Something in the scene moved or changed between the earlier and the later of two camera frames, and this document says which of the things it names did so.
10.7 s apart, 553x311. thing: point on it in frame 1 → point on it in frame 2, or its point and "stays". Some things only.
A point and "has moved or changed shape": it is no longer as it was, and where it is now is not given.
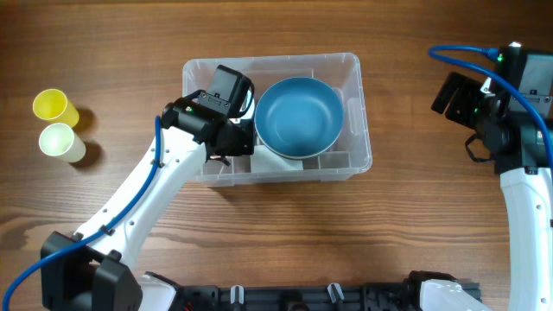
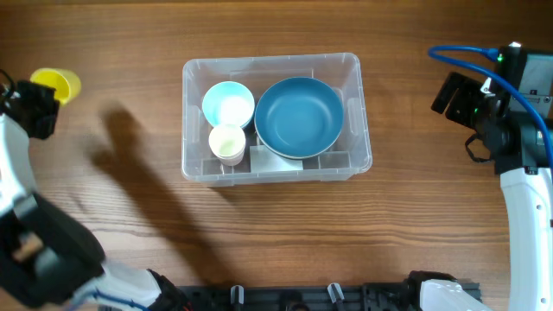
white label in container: (264, 160) stays
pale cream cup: (59, 140) has moved or changed shape
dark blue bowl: (299, 117) stays
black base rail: (349, 297) stays
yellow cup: (53, 105) has moved or changed shape
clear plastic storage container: (349, 154) stays
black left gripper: (248, 140) → (47, 95)
